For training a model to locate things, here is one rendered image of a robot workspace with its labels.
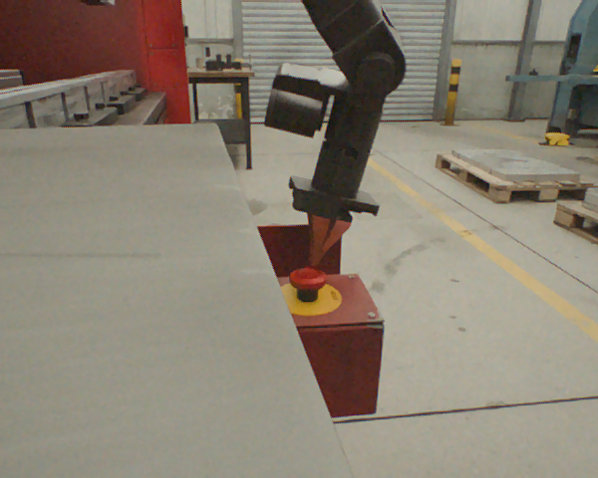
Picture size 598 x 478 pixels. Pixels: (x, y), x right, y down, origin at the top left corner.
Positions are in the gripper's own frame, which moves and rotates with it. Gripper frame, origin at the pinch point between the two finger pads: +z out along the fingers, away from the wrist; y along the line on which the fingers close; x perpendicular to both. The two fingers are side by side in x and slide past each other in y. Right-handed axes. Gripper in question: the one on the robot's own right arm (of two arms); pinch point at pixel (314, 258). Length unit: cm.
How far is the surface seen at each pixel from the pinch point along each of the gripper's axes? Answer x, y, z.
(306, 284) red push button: 11.3, 3.1, -1.6
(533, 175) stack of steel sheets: -261, -220, 2
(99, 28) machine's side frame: -163, 74, -20
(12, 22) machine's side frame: -160, 107, -14
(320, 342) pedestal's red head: 14.7, 1.1, 2.7
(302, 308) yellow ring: 11.7, 2.9, 1.0
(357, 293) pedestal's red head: 9.1, -3.3, -0.5
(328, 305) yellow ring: 11.4, 0.3, 0.3
